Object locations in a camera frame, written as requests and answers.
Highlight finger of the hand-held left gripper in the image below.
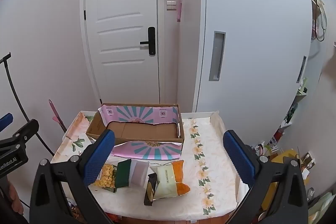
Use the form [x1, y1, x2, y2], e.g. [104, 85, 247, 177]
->
[0, 113, 13, 133]
[12, 119, 39, 147]

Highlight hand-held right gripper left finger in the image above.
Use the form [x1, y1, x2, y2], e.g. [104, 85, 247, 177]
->
[29, 129, 116, 224]

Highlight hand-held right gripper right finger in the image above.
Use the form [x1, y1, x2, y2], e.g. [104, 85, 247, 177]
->
[223, 130, 309, 224]

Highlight yellow snack packet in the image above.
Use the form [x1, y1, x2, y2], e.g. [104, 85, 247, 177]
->
[94, 164, 118, 193]

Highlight plain dark green snack packet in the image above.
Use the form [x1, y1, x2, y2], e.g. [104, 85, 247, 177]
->
[115, 159, 132, 188]

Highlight white translucent snack packet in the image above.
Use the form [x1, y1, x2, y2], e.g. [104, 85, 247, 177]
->
[130, 160, 150, 186]

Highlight cardboard box with pink flaps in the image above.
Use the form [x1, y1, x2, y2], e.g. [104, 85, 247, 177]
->
[86, 103, 185, 161]

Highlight black and gold snack packet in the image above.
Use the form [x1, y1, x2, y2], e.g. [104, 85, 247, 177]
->
[144, 173, 160, 206]

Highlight orange snack packet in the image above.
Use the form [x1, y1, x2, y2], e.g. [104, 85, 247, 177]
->
[171, 160, 191, 195]

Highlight pale green snack packet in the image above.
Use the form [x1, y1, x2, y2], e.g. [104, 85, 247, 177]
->
[154, 163, 179, 199]

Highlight person's left hand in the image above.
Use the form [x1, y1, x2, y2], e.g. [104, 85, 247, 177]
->
[8, 183, 24, 215]

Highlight red bottle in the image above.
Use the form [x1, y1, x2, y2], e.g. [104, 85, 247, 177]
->
[272, 129, 284, 146]

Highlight yellow bag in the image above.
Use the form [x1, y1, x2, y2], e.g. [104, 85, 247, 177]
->
[262, 149, 300, 211]

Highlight white rimmed table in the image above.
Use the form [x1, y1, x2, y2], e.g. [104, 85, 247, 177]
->
[62, 109, 250, 203]

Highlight dark green bottles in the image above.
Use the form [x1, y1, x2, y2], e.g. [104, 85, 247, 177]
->
[286, 103, 299, 124]

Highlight light green cloth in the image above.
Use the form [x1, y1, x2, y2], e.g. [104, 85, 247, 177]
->
[308, 192, 336, 224]

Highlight white panelled door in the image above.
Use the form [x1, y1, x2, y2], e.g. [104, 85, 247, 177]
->
[84, 0, 161, 105]

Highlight white wardrobe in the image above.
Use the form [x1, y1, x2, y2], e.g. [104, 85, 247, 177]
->
[193, 0, 326, 135]

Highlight black curved cable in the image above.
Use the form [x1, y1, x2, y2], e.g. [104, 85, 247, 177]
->
[0, 52, 56, 157]

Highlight recessed grey wardrobe handle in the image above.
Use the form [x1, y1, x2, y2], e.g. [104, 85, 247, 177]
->
[297, 56, 307, 83]
[209, 31, 226, 81]

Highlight black door lock handle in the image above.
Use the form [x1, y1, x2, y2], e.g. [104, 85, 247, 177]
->
[140, 27, 156, 56]

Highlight hanging cords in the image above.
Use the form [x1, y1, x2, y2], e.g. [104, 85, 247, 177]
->
[311, 0, 328, 42]

